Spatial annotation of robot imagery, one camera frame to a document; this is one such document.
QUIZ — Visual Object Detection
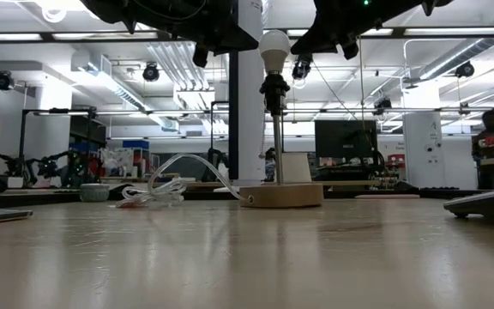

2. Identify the grey desk calculator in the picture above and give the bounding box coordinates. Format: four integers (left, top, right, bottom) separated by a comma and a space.
443, 170, 494, 229

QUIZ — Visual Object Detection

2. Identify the wooden base lamp stand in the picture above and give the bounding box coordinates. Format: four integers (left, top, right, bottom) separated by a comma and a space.
238, 71, 325, 209

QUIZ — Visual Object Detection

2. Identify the black metal stand frame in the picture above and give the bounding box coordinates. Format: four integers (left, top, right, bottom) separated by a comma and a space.
17, 106, 99, 181

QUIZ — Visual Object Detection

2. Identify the black ceiling camera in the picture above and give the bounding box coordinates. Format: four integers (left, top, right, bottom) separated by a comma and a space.
291, 51, 315, 81

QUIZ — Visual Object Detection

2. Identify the white frosted lightbulb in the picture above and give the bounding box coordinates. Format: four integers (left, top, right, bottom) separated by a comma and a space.
258, 28, 292, 74

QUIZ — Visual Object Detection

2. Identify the white tapered lampshade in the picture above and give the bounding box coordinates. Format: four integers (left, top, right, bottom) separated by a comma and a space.
280, 151, 313, 184

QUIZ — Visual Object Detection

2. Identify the black ceiling spotlight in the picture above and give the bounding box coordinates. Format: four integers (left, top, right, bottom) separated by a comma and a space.
455, 60, 476, 80
142, 62, 161, 83
0, 70, 15, 92

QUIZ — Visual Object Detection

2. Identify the white round stand base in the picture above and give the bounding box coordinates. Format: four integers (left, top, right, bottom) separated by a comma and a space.
227, 0, 267, 186

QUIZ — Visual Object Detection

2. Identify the white round pillar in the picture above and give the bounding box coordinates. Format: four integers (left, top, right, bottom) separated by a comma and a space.
402, 85, 446, 191
34, 83, 73, 181

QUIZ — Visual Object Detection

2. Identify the clear lamp power cable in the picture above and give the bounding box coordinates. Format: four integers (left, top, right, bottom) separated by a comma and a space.
115, 153, 255, 210

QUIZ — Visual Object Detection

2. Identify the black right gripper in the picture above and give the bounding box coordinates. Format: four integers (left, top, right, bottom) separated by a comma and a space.
291, 0, 454, 60

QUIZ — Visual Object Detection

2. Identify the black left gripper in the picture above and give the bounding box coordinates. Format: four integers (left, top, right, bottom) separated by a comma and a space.
79, 0, 260, 69

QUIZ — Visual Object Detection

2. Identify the black computer monitor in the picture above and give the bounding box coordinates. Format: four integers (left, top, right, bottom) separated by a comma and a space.
314, 119, 378, 161

